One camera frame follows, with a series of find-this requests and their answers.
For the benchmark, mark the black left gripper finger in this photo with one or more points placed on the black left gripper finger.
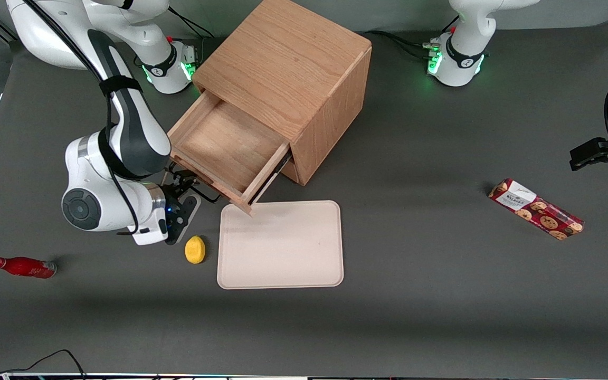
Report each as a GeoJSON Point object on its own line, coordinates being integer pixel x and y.
{"type": "Point", "coordinates": [591, 149]}
{"type": "Point", "coordinates": [589, 161]}

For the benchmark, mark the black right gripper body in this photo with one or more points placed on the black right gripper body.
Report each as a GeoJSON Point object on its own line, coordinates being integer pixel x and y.
{"type": "Point", "coordinates": [176, 188]}

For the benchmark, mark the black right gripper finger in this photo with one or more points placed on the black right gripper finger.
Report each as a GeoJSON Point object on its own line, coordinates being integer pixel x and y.
{"type": "Point", "coordinates": [178, 177]}
{"type": "Point", "coordinates": [189, 187]}

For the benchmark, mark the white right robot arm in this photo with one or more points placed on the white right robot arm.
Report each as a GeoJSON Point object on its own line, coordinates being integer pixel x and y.
{"type": "Point", "coordinates": [98, 179]}

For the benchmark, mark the oak wooden drawer cabinet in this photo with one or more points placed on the oak wooden drawer cabinet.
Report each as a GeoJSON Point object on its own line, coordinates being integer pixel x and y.
{"type": "Point", "coordinates": [283, 58]}

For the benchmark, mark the yellow lemon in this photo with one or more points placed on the yellow lemon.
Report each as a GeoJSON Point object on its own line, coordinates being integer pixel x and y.
{"type": "Point", "coordinates": [195, 250]}

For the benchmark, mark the red tartan cookie box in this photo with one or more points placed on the red tartan cookie box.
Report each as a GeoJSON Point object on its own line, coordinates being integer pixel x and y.
{"type": "Point", "coordinates": [539, 210]}

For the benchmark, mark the beige rectangular plastic tray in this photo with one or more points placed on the beige rectangular plastic tray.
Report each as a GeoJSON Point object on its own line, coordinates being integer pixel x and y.
{"type": "Point", "coordinates": [280, 245]}

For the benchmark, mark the red bottle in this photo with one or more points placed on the red bottle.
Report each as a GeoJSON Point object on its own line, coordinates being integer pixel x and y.
{"type": "Point", "coordinates": [24, 267]}

